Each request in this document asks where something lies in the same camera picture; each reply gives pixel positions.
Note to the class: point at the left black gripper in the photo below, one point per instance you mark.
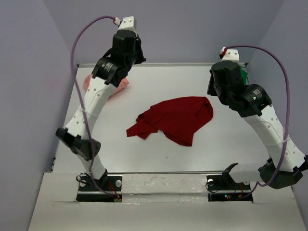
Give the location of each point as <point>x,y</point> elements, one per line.
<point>140,58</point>

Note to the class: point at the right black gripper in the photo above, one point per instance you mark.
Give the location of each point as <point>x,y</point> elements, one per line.
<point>211,89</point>

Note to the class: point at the pink t shirt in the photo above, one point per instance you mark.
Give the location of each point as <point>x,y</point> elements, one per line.
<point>98,87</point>

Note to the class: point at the dark red t shirt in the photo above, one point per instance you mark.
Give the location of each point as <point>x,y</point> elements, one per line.
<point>177,118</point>

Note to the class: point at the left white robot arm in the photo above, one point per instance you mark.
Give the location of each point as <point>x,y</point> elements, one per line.
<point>107,74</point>

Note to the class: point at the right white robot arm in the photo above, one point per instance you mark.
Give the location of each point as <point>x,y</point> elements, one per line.
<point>286,162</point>

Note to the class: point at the folded green t shirt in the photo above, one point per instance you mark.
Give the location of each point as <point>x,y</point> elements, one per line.
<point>244,73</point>

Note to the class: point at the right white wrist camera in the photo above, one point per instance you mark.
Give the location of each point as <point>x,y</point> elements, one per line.
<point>229,55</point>

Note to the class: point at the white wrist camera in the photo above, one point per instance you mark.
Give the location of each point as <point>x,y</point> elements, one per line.
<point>229,55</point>
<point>127,23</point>

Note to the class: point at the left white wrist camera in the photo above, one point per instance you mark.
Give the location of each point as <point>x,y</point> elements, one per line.
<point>127,23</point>

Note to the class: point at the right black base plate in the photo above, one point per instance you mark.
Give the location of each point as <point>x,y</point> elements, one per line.
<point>220,191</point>

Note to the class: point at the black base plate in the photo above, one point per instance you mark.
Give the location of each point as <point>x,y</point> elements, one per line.
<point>109,192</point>
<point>220,191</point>

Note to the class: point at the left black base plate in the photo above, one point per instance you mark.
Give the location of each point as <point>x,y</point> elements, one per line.
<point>109,192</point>

